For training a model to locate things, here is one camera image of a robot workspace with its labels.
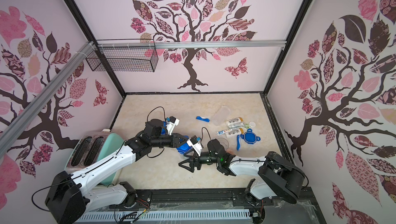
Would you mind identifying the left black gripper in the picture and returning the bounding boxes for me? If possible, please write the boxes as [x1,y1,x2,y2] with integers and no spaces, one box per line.
[151,133,189,148]

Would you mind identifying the white toothpaste tube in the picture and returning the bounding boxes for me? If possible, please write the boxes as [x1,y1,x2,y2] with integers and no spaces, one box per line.
[216,126,242,136]

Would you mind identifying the detached blue container lid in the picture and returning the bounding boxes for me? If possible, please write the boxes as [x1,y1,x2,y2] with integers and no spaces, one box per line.
[240,128,261,144]

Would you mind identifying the small white round cap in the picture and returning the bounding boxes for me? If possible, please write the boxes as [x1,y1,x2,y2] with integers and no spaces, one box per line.
[249,121,256,128]

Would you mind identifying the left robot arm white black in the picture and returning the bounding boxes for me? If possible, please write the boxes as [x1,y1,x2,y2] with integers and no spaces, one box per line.
[45,119,189,224]

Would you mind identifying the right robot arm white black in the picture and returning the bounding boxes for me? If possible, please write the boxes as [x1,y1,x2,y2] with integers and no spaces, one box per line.
[178,139,306,204]

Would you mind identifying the clear drinking glass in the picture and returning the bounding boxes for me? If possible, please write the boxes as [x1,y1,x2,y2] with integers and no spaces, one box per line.
[218,138,231,152]

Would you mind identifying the mint green silver toaster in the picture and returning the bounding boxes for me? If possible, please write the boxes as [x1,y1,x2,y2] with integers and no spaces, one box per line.
[65,129,128,174]

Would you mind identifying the white slotted cable duct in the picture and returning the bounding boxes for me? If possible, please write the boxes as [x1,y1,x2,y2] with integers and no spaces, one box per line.
[76,209,251,224]

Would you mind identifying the black wire basket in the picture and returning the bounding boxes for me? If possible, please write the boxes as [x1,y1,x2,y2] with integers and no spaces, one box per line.
[86,39,159,72]

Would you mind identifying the back aluminium rail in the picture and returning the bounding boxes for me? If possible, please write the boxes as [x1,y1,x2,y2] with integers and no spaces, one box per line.
[98,40,287,49]

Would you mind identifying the aluminium rail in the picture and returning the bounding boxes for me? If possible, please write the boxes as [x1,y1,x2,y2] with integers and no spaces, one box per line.
[1,41,96,156]
[98,40,287,49]

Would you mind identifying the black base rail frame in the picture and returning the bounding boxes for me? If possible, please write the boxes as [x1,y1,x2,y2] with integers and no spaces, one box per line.
[84,187,326,224]

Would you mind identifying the left aluminium rail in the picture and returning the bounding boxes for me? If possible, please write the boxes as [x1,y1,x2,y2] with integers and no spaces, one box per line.
[1,41,96,156]

